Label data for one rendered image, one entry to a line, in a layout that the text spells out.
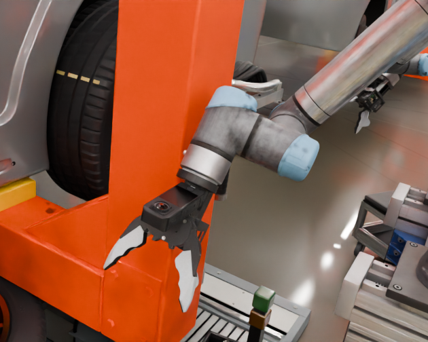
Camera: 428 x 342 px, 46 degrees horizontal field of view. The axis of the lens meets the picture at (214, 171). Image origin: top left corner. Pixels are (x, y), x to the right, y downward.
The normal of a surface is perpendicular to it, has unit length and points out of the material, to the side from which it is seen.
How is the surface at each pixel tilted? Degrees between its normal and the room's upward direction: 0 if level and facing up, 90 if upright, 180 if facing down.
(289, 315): 0
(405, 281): 0
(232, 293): 0
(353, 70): 87
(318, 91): 76
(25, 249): 90
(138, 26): 90
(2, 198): 90
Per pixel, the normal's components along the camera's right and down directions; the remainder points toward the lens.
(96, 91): -0.40, -0.10
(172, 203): 0.23, -0.87
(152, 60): -0.49, 0.29
